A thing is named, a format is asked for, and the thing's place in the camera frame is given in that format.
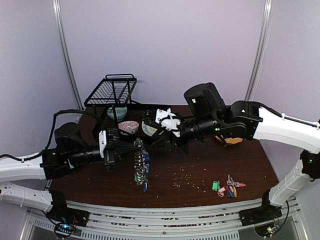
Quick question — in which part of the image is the black keyring disc with rings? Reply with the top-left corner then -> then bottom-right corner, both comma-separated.
133,137 -> 150,187

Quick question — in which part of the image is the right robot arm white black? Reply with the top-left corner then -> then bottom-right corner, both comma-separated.
147,82 -> 320,226

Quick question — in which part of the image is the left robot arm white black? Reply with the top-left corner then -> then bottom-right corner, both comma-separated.
0,122 -> 142,227

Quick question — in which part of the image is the blue yellow patterned plate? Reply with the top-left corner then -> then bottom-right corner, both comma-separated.
141,121 -> 158,137

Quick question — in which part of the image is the pink patterned bowl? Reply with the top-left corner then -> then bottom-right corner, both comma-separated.
118,120 -> 140,136

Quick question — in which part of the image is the teal ceramic bowl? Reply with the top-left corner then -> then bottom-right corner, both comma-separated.
107,107 -> 128,122

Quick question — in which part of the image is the blue key tag on disc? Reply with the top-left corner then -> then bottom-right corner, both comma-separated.
143,182 -> 148,193

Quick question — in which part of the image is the yellow dotted plate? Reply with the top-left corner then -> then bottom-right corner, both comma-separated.
215,136 -> 244,147

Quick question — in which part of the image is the green key tag in pile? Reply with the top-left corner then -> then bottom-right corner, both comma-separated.
212,181 -> 220,192

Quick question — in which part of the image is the red key tag in pile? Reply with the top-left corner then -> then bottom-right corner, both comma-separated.
217,186 -> 228,197

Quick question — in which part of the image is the yellow key tag in pile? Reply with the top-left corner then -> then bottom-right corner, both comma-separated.
232,186 -> 238,198

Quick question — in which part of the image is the red headed silver key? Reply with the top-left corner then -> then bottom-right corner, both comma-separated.
234,182 -> 246,188

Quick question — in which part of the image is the left circuit board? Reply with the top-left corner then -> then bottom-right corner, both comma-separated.
53,223 -> 76,239

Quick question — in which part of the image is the circuit board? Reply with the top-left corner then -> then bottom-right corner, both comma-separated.
255,223 -> 278,238
53,223 -> 76,239

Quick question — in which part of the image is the right circuit board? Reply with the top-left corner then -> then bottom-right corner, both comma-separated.
255,223 -> 278,238

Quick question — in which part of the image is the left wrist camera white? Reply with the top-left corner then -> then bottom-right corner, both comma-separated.
98,130 -> 107,159

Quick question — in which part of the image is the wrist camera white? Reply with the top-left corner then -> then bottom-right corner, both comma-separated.
142,107 -> 182,138
98,130 -> 107,159

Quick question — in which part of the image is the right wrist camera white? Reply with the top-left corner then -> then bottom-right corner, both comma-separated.
142,107 -> 182,138

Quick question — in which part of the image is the black wire dish rack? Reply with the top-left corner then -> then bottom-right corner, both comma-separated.
83,73 -> 172,141

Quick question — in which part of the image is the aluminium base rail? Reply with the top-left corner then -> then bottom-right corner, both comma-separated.
21,196 -> 307,240

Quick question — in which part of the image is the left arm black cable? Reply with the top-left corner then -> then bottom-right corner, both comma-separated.
0,108 -> 106,162

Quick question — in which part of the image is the right aluminium frame post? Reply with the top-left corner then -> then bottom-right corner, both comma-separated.
244,0 -> 274,101

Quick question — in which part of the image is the aluminium frame post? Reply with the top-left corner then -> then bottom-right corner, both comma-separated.
52,0 -> 84,110
244,0 -> 274,101

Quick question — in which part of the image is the left aluminium frame post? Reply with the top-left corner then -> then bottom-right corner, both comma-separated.
52,0 -> 84,110

